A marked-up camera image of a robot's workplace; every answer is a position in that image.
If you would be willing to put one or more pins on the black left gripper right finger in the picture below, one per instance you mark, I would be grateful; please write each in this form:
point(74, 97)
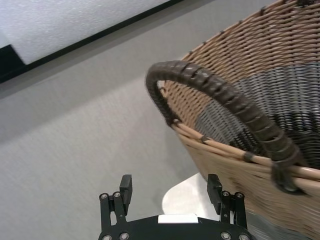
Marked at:
point(214, 190)

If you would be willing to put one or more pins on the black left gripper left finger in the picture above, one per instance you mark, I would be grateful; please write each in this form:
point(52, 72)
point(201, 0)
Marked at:
point(126, 190)

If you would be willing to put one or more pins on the woven tan grey laundry basket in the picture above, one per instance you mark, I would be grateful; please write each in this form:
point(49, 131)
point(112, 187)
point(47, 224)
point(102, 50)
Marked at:
point(225, 175)

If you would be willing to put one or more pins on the white stand with rounded corners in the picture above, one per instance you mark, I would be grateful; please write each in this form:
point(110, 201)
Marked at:
point(185, 200)

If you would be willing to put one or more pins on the black wall trim strip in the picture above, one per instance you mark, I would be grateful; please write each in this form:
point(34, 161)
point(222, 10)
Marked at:
point(10, 62)

